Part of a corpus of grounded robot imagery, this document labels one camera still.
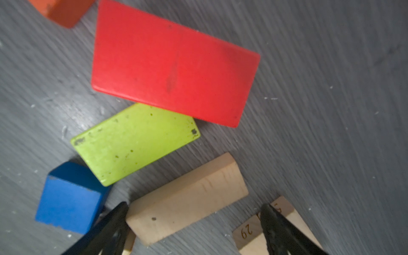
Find red arch wood block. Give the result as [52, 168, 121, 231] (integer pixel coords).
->
[91, 1, 260, 128]

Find lime green wood block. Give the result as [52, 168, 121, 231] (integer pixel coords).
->
[71, 103, 201, 187]

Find orange wood block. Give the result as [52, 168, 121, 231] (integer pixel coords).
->
[28, 0, 95, 28]

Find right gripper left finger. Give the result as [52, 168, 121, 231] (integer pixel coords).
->
[63, 202, 129, 255]

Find natural wood block 29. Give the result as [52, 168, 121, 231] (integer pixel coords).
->
[232, 196, 322, 255]

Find natural wood block 31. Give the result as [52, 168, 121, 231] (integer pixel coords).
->
[126, 153, 249, 246]

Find dark blue wood cube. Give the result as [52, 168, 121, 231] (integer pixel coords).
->
[35, 161, 112, 234]

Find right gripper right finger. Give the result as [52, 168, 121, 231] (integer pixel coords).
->
[260, 204, 328, 255]

